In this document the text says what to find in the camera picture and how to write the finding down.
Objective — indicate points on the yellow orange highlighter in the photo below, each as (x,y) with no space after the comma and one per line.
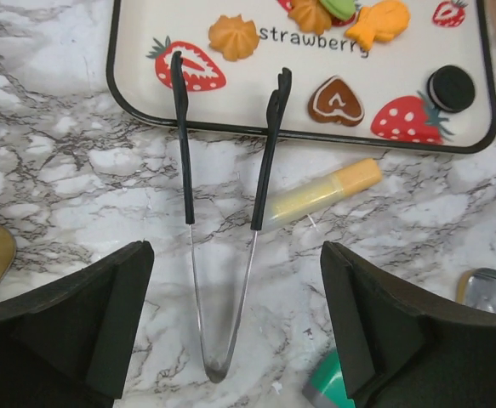
(320,193)

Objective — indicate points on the strawberry pattern tray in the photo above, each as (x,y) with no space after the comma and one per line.
(390,79)

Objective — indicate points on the brown heart cookie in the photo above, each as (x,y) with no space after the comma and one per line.
(335,102)

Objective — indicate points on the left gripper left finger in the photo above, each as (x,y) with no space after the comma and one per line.
(69,343)

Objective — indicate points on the green macaron cookie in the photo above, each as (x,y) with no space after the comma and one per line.
(340,9)

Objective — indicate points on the black sandwich cookie right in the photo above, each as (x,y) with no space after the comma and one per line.
(451,89)

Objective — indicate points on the black metal tongs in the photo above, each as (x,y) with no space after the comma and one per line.
(275,110)

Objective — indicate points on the green grey eraser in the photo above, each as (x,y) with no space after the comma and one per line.
(326,387)

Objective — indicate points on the orange swirl cookie centre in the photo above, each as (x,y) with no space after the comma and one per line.
(310,16)

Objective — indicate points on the orange fish cookie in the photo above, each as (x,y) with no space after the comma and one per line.
(379,23)

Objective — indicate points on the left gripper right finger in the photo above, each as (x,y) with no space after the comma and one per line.
(402,346)

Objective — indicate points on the silver tin lid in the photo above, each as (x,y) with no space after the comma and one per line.
(477,289)

